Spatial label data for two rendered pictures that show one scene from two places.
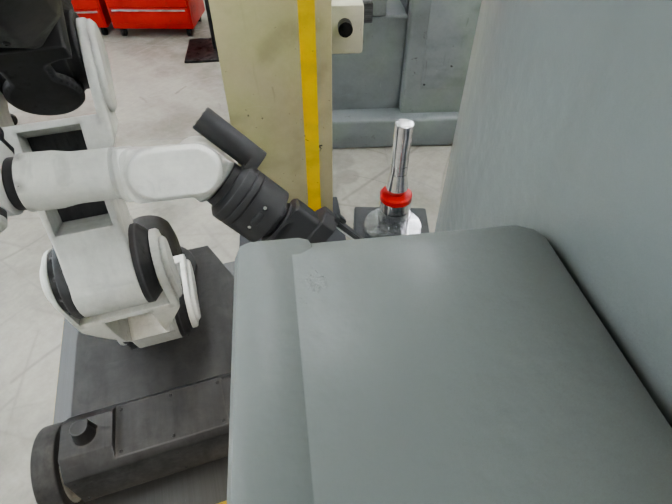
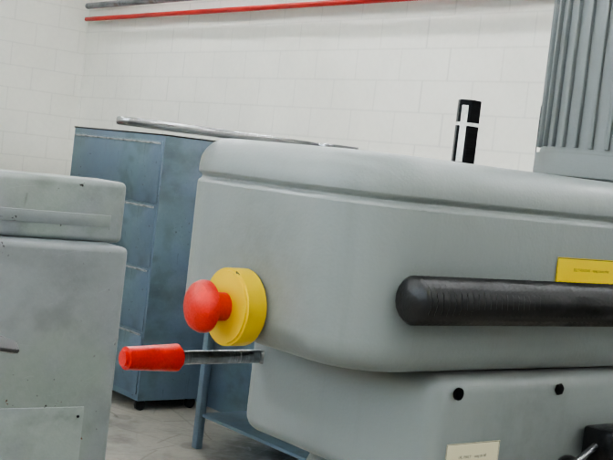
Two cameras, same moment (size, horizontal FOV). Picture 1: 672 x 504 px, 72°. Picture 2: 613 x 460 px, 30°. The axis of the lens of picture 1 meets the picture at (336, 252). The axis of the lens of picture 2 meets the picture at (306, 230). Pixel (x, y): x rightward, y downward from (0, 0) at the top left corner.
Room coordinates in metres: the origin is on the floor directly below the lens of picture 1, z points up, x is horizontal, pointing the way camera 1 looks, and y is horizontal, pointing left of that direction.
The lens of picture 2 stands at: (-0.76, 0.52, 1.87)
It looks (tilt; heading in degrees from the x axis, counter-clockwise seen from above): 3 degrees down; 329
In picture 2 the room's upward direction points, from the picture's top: 7 degrees clockwise
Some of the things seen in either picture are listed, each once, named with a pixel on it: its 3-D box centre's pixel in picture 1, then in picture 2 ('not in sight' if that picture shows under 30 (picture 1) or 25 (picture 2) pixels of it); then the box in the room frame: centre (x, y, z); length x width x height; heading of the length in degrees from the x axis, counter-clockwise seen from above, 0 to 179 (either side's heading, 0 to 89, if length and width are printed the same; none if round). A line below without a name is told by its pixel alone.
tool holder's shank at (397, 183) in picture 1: (400, 160); not in sight; (0.54, -0.09, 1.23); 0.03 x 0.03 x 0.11
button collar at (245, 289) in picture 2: not in sight; (234, 307); (0.01, 0.11, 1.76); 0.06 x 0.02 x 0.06; 7
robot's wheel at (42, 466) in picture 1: (61, 468); not in sight; (0.40, 0.62, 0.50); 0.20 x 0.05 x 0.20; 18
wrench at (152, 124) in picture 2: not in sight; (241, 135); (0.13, 0.06, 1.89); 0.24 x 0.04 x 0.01; 99
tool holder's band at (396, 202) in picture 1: (395, 195); not in sight; (0.54, -0.09, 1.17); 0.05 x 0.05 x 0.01
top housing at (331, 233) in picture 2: not in sight; (462, 256); (0.04, -0.13, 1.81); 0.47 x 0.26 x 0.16; 97
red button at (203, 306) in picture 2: not in sight; (209, 306); (0.01, 0.13, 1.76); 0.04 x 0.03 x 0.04; 7
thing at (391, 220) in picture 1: (394, 211); not in sight; (0.54, -0.09, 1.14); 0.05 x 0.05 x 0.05
